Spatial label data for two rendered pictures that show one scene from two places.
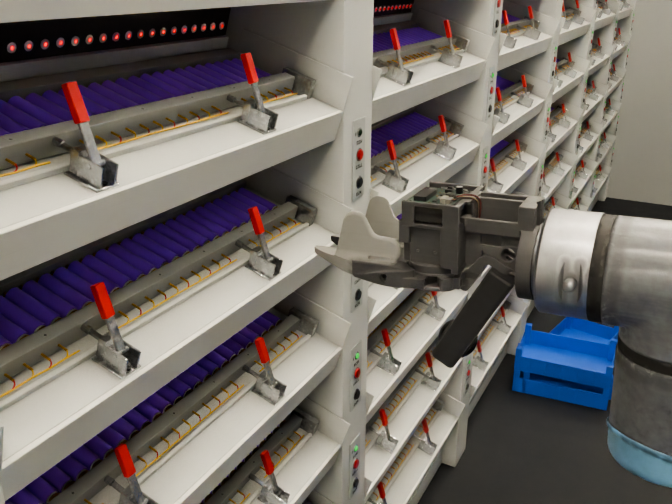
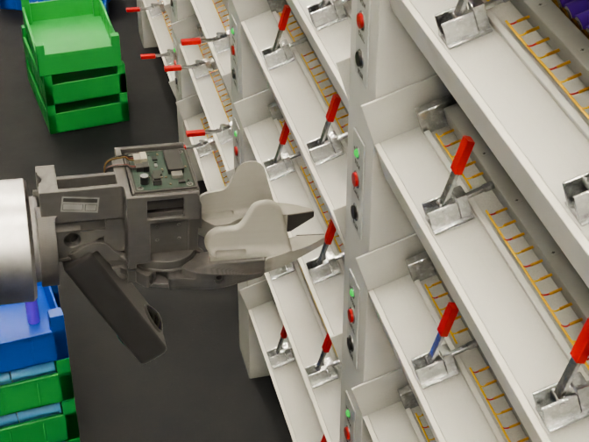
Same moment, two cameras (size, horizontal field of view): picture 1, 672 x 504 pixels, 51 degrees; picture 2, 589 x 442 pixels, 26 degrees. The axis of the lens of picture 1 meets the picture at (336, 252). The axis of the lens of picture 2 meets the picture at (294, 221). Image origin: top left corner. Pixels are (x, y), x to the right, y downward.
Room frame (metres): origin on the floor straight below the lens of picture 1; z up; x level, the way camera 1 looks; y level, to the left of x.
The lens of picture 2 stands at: (1.25, -0.54, 1.62)
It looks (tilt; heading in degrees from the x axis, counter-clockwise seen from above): 35 degrees down; 138
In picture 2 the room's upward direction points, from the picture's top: straight up
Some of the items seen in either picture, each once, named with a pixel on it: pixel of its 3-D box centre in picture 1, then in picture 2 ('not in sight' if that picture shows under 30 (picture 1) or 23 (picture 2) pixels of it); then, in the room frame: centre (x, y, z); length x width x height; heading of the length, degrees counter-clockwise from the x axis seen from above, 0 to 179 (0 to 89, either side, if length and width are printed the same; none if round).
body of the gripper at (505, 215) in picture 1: (472, 242); (119, 222); (0.58, -0.12, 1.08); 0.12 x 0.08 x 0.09; 62
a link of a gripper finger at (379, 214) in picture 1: (376, 225); (266, 231); (0.65, -0.04, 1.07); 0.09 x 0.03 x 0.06; 55
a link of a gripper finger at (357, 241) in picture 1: (354, 240); (251, 195); (0.61, -0.02, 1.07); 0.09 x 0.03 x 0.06; 69
